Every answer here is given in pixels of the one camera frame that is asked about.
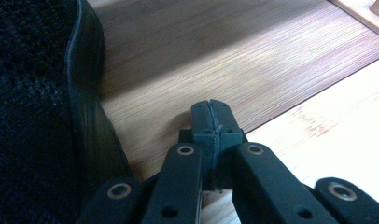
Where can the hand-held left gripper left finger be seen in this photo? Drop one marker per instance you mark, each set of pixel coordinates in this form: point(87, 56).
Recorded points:
point(203, 124)

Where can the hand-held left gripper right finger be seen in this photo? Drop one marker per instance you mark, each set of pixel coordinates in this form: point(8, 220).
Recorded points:
point(226, 126)

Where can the black knit shoe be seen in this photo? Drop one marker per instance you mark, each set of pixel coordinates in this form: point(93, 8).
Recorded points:
point(32, 102)

